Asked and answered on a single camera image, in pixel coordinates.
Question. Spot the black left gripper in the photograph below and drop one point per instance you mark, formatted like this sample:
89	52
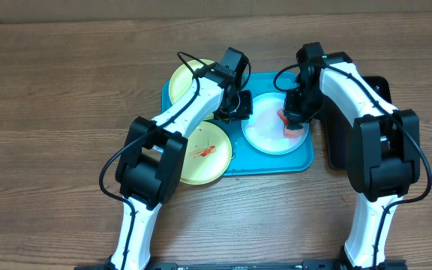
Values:
245	111

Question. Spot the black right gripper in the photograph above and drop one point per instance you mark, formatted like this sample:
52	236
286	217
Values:
293	110

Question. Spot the light blue plate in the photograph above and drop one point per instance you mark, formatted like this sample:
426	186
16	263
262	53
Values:
266	129

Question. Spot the yellow plate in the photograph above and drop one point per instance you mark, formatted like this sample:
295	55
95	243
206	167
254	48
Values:
208	155

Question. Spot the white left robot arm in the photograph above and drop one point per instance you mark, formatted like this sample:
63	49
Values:
151	162

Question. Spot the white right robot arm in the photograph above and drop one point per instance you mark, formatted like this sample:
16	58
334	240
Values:
366	135

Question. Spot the black water tray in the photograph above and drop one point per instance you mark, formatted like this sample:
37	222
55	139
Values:
338	130

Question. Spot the teal plastic tray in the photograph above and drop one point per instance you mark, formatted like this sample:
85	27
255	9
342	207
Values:
247	160

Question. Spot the yellow plate far ketchup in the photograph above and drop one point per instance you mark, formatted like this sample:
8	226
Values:
182	79

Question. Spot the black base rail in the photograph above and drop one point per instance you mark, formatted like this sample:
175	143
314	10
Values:
308	264

